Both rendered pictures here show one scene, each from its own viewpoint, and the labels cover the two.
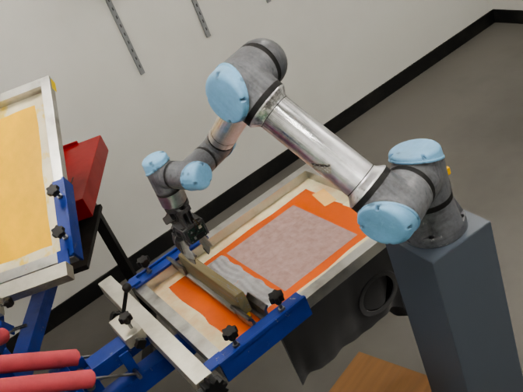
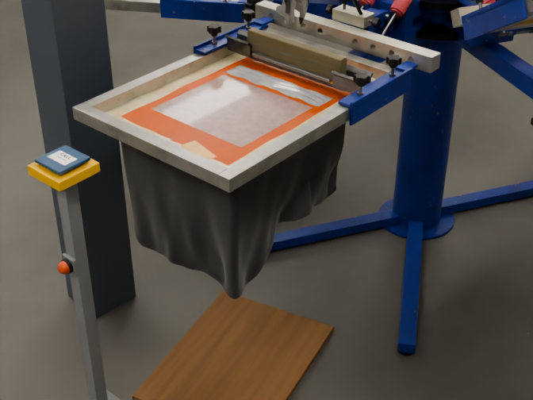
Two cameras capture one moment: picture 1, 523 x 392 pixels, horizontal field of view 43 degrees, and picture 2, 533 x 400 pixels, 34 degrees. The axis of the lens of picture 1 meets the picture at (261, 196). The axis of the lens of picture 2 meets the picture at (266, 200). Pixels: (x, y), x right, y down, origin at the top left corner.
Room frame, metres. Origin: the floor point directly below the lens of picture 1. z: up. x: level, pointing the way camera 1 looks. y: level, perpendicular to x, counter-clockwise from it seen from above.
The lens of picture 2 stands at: (3.79, -0.87, 2.07)
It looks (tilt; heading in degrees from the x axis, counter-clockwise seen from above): 33 degrees down; 155
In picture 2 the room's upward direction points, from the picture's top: straight up
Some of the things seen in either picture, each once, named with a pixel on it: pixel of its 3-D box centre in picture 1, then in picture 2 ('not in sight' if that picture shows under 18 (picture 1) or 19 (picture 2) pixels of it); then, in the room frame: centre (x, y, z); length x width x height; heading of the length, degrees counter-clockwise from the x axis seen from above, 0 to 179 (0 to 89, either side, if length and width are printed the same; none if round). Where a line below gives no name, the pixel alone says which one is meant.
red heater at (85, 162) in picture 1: (49, 189); not in sight; (2.72, 0.85, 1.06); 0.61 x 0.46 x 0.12; 174
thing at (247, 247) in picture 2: not in sight; (289, 197); (1.95, 0.07, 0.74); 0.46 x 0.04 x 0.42; 114
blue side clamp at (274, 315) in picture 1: (262, 334); (231, 44); (1.39, 0.14, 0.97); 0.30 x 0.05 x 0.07; 114
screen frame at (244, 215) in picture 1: (272, 252); (247, 94); (1.74, 0.04, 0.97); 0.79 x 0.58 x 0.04; 114
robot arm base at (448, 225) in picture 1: (429, 211); not in sight; (1.24, -0.35, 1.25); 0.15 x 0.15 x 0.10
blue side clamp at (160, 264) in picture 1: (172, 264); (376, 93); (1.90, 0.37, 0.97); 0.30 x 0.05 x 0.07; 114
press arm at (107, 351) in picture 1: (117, 351); (362, 24); (1.51, 0.55, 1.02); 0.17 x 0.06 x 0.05; 114
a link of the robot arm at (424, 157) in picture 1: (418, 172); not in sight; (1.24, -0.34, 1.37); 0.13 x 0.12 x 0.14; 135
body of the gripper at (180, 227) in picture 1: (184, 220); not in sight; (1.63, 0.23, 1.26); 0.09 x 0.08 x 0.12; 24
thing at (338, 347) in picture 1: (339, 309); not in sight; (1.60, -0.09, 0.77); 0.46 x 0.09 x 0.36; 114
